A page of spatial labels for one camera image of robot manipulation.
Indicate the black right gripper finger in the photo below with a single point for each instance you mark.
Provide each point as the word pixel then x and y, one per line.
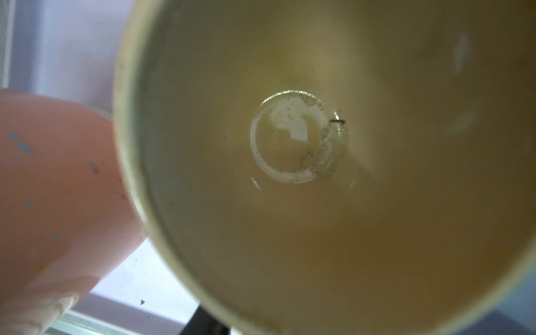
pixel 202 323

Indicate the orange ceramic mug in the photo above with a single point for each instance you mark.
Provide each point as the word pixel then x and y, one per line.
pixel 66 221

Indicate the yellow ceramic mug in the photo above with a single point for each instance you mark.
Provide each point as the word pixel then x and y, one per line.
pixel 333 167

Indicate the lavender plastic tray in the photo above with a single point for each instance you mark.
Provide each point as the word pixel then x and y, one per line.
pixel 66 50

